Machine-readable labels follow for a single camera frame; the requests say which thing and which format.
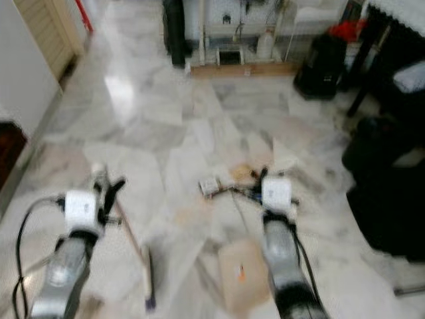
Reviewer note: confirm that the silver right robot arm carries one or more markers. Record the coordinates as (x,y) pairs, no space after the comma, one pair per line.
(282,252)

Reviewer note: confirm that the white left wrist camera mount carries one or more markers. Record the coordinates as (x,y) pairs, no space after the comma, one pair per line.
(81,209)

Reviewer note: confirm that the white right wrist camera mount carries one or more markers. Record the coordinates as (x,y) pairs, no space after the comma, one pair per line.
(277,194)

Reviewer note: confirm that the light wooden door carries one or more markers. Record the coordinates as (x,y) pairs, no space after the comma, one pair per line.
(50,30)

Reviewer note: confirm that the black bag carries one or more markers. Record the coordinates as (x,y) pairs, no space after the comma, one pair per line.
(320,66)

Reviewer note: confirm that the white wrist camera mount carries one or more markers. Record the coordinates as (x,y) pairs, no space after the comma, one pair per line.
(81,209)
(277,194)

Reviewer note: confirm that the black upright roll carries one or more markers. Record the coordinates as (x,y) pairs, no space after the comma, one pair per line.
(174,33)

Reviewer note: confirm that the dark wooden staircase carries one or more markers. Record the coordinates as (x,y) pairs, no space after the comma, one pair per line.
(10,156)

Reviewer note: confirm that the white cluttered rack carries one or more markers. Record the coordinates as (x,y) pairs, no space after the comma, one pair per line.
(229,18)

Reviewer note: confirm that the red object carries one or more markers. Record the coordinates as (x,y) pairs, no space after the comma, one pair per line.
(83,14)

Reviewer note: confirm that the white plastic jug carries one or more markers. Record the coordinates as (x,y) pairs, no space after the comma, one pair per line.
(265,45)

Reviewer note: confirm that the small white box litter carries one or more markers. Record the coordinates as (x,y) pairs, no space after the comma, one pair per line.
(210,186)

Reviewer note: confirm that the small dark box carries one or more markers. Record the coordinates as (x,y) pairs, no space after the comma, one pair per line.
(230,56)

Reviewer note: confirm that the red cloth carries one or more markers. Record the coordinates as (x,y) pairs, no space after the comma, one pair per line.
(346,30)

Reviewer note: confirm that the wooden plank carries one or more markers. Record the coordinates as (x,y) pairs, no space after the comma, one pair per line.
(246,70)

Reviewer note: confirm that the black table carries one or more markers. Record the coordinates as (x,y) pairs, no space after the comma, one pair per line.
(388,46)

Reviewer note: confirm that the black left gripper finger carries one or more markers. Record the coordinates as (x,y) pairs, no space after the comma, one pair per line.
(115,188)

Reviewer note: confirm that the brown crumpled litter piece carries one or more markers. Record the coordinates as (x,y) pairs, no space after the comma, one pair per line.
(240,172)

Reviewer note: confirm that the black chair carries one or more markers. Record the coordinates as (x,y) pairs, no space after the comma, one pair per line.
(385,193)

